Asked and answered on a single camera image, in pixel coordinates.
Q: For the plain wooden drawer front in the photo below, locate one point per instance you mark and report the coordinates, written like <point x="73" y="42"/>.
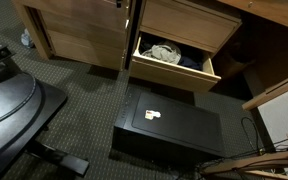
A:
<point x="84" y="31"/>
<point x="87" y="53"/>

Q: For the wooden drawer with grey cloth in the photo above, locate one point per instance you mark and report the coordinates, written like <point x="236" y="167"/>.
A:
<point x="170" y="75"/>

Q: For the crumpled grey white garment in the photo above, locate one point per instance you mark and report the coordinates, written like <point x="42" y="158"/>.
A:
<point x="164" y="52"/>

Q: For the dark navy garment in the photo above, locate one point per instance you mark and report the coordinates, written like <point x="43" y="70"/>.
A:
<point x="190" y="62"/>

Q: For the grey blue floor garment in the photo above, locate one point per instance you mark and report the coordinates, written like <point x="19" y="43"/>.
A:
<point x="26" y="38"/>

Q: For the white label on safe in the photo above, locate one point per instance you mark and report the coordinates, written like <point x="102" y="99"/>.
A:
<point x="149" y="114"/>

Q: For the black computer tower case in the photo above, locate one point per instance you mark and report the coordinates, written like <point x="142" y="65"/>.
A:
<point x="177" y="125"/>

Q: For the black robot table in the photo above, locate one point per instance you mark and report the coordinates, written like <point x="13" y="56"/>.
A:
<point x="14" y="110"/>

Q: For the wooden desk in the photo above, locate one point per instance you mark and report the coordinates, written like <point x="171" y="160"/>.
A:
<point x="274" y="91"/>

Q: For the wooden bed frame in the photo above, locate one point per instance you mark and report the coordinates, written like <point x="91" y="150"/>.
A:
<point x="30" y="33"/>

